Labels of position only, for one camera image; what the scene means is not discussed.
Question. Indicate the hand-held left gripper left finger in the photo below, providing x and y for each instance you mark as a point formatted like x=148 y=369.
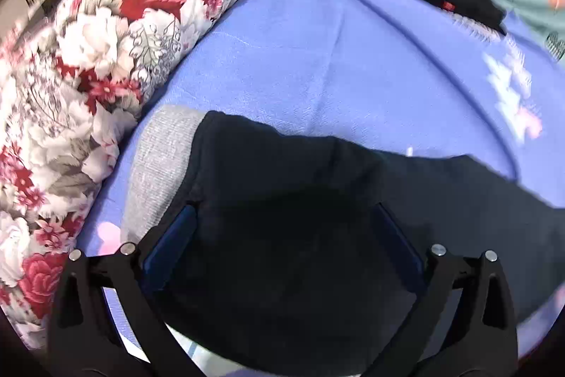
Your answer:
x=172 y=244

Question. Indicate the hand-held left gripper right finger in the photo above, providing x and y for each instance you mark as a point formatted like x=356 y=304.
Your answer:
x=397 y=244

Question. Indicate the dark navy bear-print pants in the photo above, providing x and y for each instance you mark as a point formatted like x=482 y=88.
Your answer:
x=287 y=204

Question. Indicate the red floral quilt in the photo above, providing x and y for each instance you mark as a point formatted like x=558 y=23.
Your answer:
x=110 y=50

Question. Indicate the purple printed bedsheet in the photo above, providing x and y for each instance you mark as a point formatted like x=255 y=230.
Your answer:
x=331 y=50

